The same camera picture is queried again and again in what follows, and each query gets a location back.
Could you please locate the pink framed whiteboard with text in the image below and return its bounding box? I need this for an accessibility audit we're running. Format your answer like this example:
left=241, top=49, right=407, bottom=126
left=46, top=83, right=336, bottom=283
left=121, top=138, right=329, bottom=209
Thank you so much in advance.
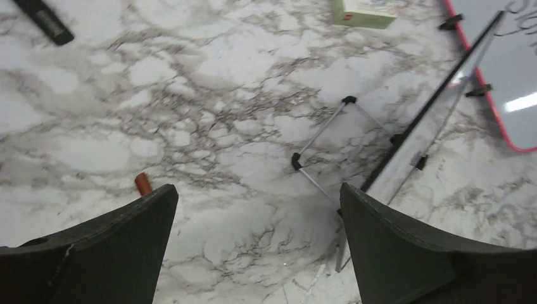
left=440, top=1, right=536, bottom=153

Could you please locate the red marker cap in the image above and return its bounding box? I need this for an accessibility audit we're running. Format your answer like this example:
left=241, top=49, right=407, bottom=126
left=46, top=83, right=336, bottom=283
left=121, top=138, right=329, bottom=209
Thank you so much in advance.
left=134, top=172, right=153, bottom=196

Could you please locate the black framed small whiteboard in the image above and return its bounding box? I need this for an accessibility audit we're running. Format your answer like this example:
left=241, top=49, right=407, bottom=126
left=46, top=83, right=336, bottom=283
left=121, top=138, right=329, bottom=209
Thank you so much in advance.
left=291, top=10, right=506, bottom=273

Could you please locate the green white eraser box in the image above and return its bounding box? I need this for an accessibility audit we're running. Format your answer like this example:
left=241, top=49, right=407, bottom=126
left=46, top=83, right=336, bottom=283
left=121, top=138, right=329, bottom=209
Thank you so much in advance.
left=329, top=0, right=397, bottom=29

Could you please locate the green black highlighter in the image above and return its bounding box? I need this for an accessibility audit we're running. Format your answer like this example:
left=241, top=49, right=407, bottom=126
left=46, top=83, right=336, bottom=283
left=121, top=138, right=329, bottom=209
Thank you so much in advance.
left=13, top=0, right=74, bottom=46

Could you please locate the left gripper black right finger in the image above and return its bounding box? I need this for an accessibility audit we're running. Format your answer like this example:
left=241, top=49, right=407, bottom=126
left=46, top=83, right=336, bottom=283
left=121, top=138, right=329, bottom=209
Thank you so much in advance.
left=340, top=183, right=536, bottom=303

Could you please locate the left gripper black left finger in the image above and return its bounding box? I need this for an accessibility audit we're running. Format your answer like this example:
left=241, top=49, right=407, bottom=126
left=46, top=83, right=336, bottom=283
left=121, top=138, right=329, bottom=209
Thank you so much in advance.
left=1, top=184, right=179, bottom=303

